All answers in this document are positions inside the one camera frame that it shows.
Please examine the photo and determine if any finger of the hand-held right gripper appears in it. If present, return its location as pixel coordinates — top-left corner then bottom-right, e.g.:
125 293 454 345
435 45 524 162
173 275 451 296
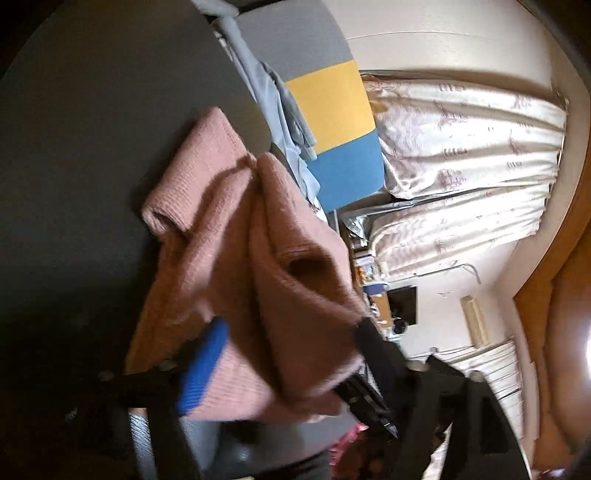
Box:
333 373 400 440

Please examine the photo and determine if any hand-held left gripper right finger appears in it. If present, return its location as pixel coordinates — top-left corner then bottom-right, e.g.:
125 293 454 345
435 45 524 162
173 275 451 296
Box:
353 318 529 480

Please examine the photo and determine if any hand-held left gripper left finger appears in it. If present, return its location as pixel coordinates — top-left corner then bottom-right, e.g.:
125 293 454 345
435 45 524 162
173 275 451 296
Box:
98 318 232 480

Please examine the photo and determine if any pink knit sweater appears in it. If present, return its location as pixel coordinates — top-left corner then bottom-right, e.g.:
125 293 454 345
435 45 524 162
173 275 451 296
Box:
124 106 371 424

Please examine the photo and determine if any magenta fuzzy garment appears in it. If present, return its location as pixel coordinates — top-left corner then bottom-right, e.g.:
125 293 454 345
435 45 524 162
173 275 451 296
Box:
329 421 371 468

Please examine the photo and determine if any black monitor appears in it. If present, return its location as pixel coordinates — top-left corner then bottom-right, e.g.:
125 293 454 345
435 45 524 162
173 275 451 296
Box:
387 285 419 326

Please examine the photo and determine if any cluttered wooden desk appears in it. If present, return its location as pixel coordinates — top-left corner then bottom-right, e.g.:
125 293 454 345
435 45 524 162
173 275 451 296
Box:
341 216 420 340

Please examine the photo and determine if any cream patterned curtain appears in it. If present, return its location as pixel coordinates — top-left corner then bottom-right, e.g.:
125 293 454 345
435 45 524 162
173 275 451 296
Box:
441 340 528 441
359 71 570 278

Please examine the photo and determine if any wooden wardrobe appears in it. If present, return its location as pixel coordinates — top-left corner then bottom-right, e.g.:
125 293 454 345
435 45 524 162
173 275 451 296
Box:
512 133 591 480

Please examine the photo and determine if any grey yellow blue sofa backrest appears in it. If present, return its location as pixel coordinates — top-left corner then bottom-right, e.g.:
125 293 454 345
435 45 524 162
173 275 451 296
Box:
235 0 387 214

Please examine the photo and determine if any grey hoodie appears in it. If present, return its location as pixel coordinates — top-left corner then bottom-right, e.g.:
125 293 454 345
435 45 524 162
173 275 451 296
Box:
191 0 322 205

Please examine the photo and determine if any beige wall box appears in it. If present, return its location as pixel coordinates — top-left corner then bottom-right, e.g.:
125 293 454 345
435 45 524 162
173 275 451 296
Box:
461 294 491 348

